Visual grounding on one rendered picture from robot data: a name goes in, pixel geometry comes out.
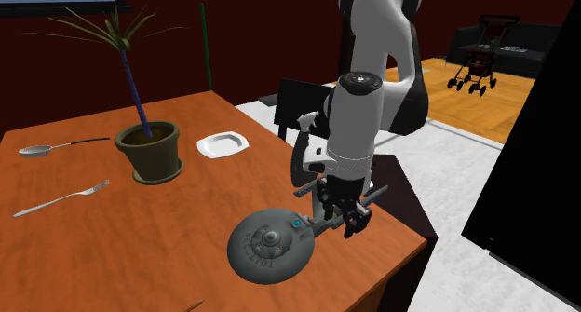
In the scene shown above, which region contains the black sofa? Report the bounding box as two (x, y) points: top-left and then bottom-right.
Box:
(445, 21), (562, 80)

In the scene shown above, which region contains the grey toy spaceship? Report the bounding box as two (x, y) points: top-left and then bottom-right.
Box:
(226, 183), (390, 286)

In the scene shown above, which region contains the wooden table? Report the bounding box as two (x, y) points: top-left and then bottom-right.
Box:
(0, 89), (429, 312)

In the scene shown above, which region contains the potted plant in olive pot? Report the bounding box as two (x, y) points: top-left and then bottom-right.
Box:
(24, 2), (188, 186)

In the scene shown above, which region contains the black chair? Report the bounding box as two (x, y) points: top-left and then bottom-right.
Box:
(273, 77), (338, 142)

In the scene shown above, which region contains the silver spoon with black handle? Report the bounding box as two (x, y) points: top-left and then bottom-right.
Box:
(18, 137), (112, 159)

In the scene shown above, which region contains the thin green pole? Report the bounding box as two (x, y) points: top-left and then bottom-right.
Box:
(199, 2), (214, 92)

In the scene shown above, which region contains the silver fork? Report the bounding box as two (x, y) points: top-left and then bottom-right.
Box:
(11, 179), (112, 219)

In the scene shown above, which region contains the large black cabinet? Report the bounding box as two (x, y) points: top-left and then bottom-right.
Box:
(461, 0), (581, 310)

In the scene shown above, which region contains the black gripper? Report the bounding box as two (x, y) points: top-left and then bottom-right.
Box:
(316, 175), (374, 240)

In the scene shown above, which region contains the black spray bottle white head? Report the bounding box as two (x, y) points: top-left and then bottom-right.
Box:
(290, 111), (319, 191)

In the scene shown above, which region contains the white square plate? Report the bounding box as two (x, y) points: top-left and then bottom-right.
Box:
(196, 130), (250, 160)

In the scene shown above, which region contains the black and red stroller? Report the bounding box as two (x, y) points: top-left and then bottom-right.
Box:
(446, 14), (522, 98)

